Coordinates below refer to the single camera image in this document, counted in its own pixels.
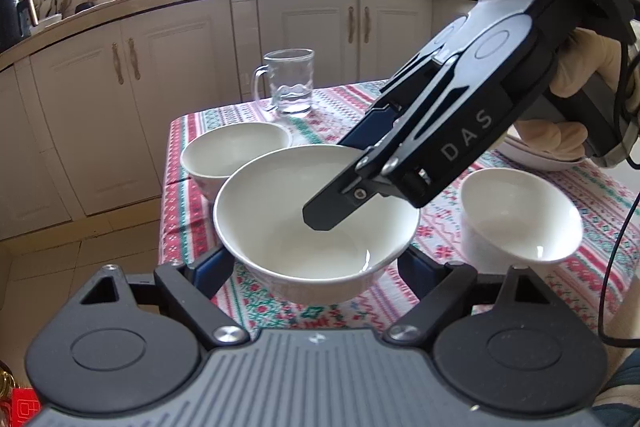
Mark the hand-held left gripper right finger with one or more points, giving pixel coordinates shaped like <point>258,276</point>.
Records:
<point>415,274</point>

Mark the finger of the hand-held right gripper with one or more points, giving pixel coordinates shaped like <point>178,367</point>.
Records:
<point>340,199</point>
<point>367,127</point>

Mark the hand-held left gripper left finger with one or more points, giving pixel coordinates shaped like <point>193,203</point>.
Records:
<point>207,272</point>

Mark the white ceramic bowl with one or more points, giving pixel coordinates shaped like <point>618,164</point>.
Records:
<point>515,217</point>
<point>280,247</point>
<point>225,147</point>

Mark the person's right hand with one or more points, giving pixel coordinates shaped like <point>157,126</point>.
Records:
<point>590,67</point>

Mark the patterned red green tablecloth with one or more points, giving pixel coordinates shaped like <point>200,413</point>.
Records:
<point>440,232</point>

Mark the clear glass mug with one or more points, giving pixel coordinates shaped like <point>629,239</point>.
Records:
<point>295,87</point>

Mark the white kitchen cabinet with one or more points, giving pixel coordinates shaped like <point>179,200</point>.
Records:
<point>75,132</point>

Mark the red packet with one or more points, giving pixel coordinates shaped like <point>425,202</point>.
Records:
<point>17,402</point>

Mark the white utensil rack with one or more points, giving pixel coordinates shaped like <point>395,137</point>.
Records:
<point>45,17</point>

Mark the black kitchen appliance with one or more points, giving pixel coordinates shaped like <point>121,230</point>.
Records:
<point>10,12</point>

